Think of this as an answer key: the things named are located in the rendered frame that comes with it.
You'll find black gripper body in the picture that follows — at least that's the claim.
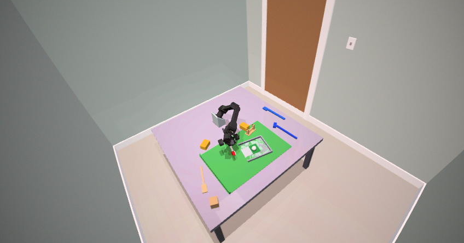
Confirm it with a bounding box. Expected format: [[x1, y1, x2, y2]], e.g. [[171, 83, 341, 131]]
[[218, 134, 240, 146]]

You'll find green mat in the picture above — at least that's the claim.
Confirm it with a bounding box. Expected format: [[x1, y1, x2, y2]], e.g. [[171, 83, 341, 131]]
[[201, 121, 292, 193]]

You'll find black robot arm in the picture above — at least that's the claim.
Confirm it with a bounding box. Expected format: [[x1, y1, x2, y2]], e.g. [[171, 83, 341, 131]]
[[216, 102, 240, 146]]

